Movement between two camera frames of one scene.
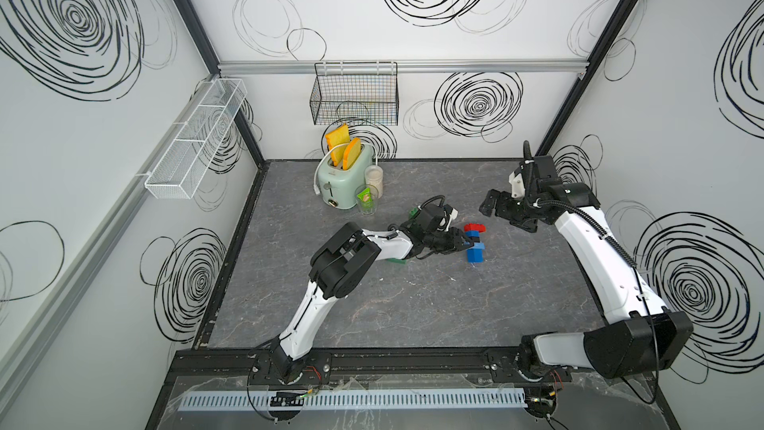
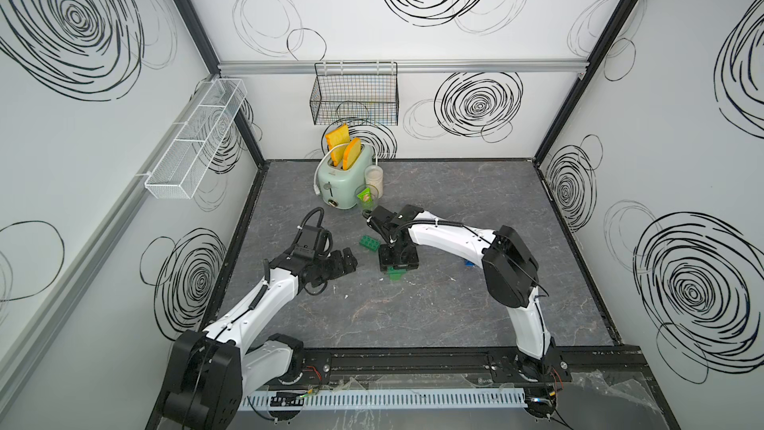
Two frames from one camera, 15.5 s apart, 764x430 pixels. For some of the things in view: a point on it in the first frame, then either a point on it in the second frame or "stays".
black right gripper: x=499 y=208 → x=383 y=262
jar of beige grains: x=374 y=175 stays
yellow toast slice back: x=337 y=139 stays
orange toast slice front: x=351 y=153 stays
